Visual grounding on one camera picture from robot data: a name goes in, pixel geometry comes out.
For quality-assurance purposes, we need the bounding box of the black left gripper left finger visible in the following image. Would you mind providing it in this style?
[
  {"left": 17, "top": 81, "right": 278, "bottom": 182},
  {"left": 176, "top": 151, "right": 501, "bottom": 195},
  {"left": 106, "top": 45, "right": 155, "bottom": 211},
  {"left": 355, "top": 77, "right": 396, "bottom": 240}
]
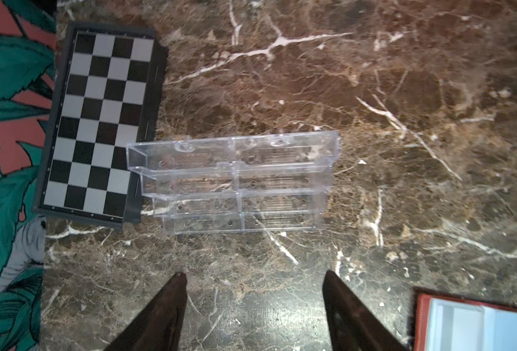
[{"left": 106, "top": 272, "right": 188, "bottom": 350}]

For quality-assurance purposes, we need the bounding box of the red leather card holder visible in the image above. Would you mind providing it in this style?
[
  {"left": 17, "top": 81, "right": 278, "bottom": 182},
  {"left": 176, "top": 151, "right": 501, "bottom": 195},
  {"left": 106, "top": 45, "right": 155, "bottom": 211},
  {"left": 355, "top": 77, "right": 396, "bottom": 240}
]
[{"left": 413, "top": 289, "right": 517, "bottom": 350}]

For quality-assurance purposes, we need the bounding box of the magnetic stripe card in holder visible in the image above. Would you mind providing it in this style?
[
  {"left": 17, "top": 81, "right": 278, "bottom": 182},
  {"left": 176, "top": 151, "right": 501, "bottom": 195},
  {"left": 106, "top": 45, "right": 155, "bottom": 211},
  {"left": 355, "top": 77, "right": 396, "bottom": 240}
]
[{"left": 425, "top": 298, "right": 485, "bottom": 351}]

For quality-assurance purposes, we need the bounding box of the folded black chess board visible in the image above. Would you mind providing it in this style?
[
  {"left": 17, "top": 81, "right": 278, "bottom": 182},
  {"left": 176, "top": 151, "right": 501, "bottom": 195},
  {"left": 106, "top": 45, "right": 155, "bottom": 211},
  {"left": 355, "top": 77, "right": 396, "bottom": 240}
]
[{"left": 33, "top": 22, "right": 168, "bottom": 229}]

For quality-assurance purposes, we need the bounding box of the clear acrylic card display rack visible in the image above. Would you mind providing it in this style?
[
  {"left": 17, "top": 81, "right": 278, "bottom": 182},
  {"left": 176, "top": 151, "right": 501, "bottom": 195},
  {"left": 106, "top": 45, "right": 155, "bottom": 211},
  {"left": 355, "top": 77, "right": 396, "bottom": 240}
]
[{"left": 126, "top": 131, "right": 340, "bottom": 235}]

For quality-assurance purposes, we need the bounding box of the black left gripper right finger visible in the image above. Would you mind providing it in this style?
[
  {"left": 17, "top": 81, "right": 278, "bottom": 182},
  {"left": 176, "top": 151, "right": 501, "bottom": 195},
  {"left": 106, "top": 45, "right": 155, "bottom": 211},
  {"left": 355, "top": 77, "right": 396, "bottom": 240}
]
[{"left": 322, "top": 271, "right": 406, "bottom": 351}]

